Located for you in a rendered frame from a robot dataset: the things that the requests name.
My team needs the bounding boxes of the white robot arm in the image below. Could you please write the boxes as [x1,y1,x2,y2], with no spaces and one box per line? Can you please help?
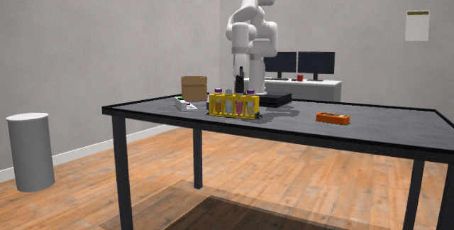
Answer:
[226,0,278,95]

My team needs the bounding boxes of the brown cardboard box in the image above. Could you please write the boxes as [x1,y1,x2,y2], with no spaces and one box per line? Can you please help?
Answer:
[182,76,207,101]

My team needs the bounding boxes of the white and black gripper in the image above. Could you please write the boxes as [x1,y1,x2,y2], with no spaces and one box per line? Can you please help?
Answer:
[231,53,248,93]

